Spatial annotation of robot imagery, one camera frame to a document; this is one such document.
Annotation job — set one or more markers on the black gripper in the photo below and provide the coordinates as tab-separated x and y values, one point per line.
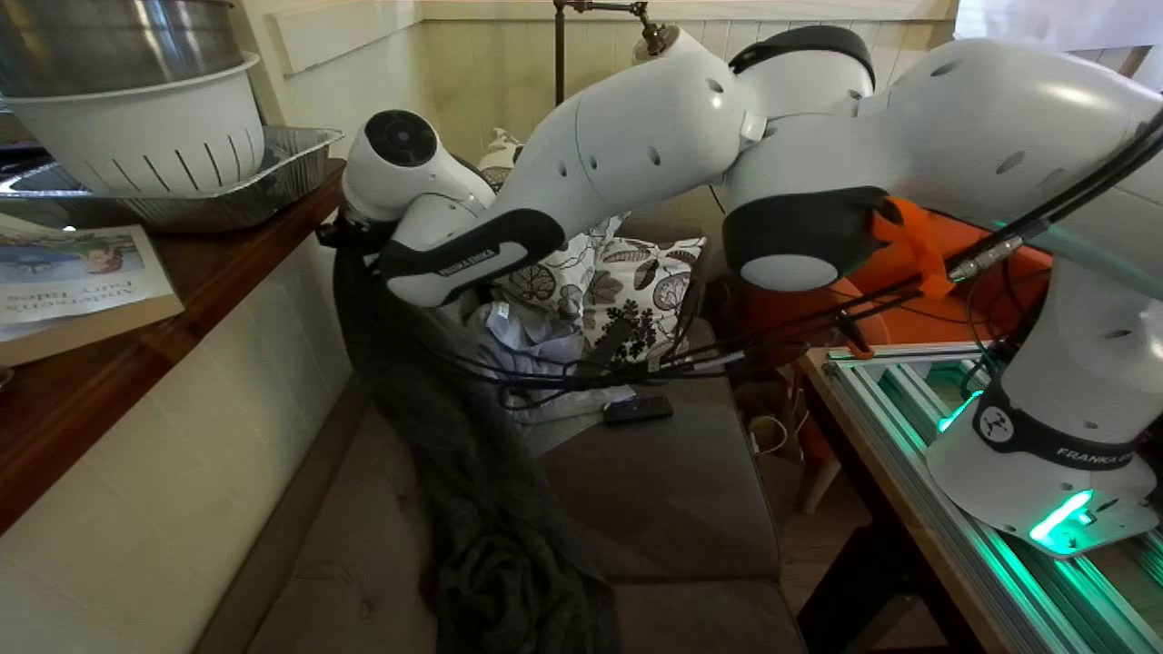
351	236

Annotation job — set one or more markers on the dark grey blanket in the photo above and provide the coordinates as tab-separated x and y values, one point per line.
486	497

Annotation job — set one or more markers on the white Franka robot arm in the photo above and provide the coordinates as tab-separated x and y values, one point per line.
1019	134

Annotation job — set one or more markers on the metal baking tray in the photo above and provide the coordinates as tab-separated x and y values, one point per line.
261	182

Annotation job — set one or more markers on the pale blue white cloth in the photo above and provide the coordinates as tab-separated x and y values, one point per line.
529	347

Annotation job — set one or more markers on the white plastic colander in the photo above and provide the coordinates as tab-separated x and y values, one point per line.
148	141

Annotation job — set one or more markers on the brass floor lamp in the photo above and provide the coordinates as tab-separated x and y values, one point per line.
561	49

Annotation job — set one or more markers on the picture cover book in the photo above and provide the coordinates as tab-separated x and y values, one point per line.
74	284

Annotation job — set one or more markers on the small floral patterned pillow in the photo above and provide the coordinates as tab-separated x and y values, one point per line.
641	295

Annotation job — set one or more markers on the stainless steel bowl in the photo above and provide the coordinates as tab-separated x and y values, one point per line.
110	38

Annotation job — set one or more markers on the black remote control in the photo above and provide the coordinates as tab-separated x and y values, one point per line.
637	410

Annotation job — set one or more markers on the grey tufted sofa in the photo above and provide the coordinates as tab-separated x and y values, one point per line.
678	497

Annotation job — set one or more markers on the orange armchair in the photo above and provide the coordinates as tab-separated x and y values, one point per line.
992	294

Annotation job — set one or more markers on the white curtain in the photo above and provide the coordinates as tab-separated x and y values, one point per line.
1065	21

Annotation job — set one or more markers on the wooden wall shelf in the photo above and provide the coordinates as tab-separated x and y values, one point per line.
74	422

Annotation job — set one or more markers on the aluminium frame robot table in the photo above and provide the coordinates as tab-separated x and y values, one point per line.
947	531

